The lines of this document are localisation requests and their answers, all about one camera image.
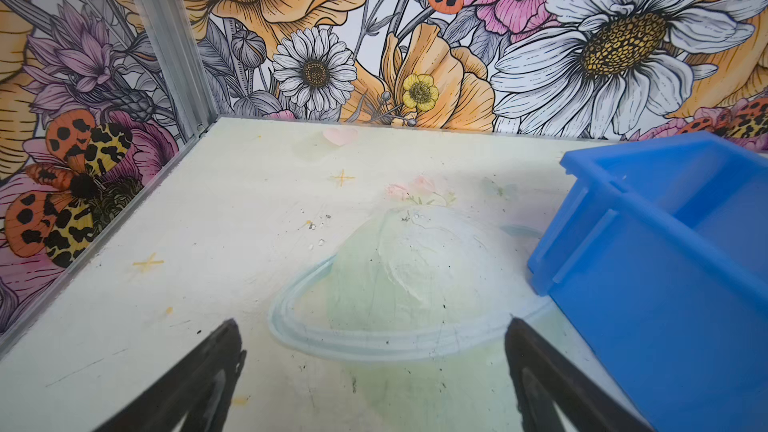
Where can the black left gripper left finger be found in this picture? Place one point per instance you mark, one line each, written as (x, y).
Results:
(195, 394)

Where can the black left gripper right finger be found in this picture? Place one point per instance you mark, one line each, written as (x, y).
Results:
(548, 385)

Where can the blue plastic bin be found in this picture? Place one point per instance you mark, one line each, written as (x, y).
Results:
(658, 258)

